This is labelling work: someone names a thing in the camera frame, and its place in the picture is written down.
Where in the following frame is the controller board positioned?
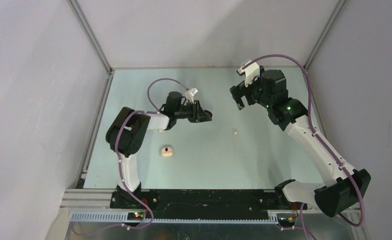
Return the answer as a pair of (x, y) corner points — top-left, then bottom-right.
(128, 212), (145, 220)
(277, 217), (297, 231)

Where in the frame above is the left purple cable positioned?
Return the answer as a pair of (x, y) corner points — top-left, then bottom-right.
(114, 78), (191, 231)

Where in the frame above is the left controller board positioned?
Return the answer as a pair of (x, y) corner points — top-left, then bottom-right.
(128, 212), (145, 220)

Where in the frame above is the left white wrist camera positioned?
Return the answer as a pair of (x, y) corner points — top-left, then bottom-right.
(184, 87), (198, 104)

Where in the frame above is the white earbud charging case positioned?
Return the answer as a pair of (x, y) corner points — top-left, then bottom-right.
(161, 146), (173, 157)

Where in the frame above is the white slotted cable duct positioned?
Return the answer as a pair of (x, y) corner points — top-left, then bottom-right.
(70, 211), (278, 224)

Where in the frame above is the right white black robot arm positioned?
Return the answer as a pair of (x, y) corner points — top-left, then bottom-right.
(230, 68), (371, 217)

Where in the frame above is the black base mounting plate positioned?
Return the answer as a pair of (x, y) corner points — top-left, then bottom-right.
(110, 188), (301, 220)

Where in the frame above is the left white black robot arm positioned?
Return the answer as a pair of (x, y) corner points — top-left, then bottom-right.
(105, 91), (213, 208)

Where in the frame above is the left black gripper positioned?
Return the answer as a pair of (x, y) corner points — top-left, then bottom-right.
(174, 100), (212, 123)

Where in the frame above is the right controller board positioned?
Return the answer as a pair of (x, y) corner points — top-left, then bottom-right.
(277, 217), (297, 231)

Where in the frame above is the purple cable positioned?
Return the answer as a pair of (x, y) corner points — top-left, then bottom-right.
(114, 78), (191, 231)
(242, 54), (365, 240)

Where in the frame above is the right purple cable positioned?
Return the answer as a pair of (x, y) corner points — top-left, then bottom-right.
(242, 54), (365, 240)

